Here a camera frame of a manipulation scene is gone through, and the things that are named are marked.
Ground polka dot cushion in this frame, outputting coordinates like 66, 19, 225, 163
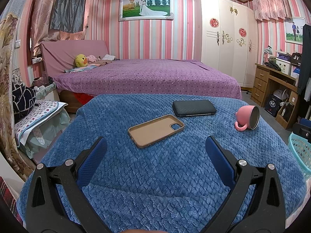
14, 100, 69, 141

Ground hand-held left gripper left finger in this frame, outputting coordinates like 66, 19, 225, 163
25, 136, 108, 233

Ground framed couple photo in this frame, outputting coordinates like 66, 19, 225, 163
284, 17, 305, 45

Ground white storage box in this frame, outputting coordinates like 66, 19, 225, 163
273, 58, 292, 76

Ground pink steel-lined cup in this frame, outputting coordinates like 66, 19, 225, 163
234, 105, 260, 132

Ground dark hanging clothes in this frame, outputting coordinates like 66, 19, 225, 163
297, 24, 311, 120

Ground light blue cloth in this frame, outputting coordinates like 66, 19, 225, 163
64, 64, 98, 73

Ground tan phone case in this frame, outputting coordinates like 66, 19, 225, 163
128, 115, 185, 149

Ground brown box under desk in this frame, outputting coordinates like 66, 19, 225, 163
276, 102, 295, 129

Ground wooden desk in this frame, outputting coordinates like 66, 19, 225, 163
250, 63, 302, 130

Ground dark clothing on desk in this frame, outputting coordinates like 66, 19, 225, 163
264, 61, 281, 71

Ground desk lamp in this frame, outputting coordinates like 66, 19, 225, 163
263, 46, 273, 66

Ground black paper bag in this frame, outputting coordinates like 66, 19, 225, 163
264, 93, 282, 117

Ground red plaid cloth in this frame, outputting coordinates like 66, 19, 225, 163
0, 176, 22, 224

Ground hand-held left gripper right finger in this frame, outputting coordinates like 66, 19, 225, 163
205, 136, 286, 233

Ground grey hanging cloth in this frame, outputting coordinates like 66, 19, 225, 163
49, 0, 88, 33

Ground yellow duck plush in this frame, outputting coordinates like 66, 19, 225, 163
74, 54, 88, 68

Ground pink window curtain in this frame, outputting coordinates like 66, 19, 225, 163
30, 0, 94, 55

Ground mint green cloth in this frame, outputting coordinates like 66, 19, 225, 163
24, 109, 71, 159

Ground purple dotted bed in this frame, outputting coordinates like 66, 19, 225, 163
52, 59, 242, 102

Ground pink covered headboard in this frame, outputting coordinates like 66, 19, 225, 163
40, 39, 109, 78

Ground black white patterned bag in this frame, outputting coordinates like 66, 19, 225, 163
12, 83, 36, 117

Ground pink curtain valance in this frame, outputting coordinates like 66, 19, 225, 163
252, 0, 292, 21

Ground white wardrobe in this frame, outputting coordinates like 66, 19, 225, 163
194, 0, 258, 88

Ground white fan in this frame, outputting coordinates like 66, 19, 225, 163
272, 89, 291, 102

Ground blue fleece blanket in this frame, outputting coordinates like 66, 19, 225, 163
17, 93, 307, 233

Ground black bag with white print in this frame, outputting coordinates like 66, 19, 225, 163
291, 52, 302, 66

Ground black phone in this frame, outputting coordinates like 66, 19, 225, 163
172, 99, 217, 117

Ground floral curtain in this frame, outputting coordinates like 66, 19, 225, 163
0, 15, 33, 182

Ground framed wedding photo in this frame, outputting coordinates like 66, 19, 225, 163
119, 0, 174, 22

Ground light blue plastic basket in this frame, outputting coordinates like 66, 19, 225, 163
288, 131, 311, 180

